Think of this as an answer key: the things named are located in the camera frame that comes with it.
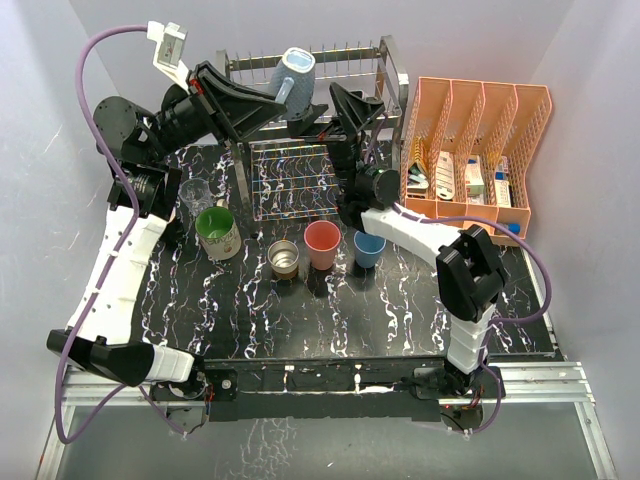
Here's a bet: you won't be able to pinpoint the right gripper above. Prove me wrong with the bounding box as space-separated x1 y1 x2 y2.
284 85 384 196

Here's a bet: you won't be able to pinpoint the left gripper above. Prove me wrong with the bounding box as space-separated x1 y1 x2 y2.
146 62 286 164

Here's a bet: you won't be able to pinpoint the grey-blue handled mug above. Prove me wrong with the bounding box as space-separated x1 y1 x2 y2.
267 47 316 121

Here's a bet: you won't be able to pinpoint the clear plastic cup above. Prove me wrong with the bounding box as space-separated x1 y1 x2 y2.
179 178 214 217

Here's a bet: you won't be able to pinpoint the pink plastic cup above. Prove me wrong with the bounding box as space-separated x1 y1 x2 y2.
304 220 342 271

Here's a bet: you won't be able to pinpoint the cream floral mug green inside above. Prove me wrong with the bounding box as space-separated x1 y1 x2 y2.
195 199 242 261

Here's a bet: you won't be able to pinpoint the light blue plastic cup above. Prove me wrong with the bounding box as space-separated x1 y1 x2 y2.
354 231 386 269

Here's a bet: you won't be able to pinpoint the cream and brown steel cup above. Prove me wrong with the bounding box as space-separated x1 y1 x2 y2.
267 239 299 280

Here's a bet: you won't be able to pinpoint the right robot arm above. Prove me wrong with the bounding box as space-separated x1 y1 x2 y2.
276 82 507 397

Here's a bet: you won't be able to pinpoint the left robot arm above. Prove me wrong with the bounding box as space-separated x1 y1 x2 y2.
46 62 289 399

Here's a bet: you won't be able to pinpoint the steel two-tier dish rack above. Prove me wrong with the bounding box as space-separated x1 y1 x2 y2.
230 35 409 237

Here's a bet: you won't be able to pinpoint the yellow striped packet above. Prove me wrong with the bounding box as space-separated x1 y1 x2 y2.
410 137 427 174

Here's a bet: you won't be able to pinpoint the teal white small items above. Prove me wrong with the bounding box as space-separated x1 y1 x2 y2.
407 164 430 198

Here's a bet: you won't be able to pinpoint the white leaflet packet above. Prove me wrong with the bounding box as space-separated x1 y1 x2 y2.
435 151 456 201

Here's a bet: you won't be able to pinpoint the orange plastic file organizer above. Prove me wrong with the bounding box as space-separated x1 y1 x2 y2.
400 76 552 238

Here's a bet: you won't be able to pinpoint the white red medicine box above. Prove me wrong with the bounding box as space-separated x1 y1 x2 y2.
465 155 486 204

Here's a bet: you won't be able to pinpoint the white blue medicine box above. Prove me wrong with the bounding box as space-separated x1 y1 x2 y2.
494 155 513 208

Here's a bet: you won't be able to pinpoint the blue capped small bottle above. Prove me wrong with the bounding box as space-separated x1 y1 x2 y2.
495 222 521 236

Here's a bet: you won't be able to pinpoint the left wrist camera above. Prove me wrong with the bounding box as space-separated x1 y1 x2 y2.
146 21 189 90

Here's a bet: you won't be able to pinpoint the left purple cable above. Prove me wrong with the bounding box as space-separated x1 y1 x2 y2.
53 24 211 445

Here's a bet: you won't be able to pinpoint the purple cable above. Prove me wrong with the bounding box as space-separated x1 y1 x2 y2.
53 24 211 445
364 119 554 439

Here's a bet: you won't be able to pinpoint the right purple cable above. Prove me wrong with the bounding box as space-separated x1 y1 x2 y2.
364 119 554 439

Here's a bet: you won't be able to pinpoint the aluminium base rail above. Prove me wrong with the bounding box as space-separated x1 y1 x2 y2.
37 360 617 479

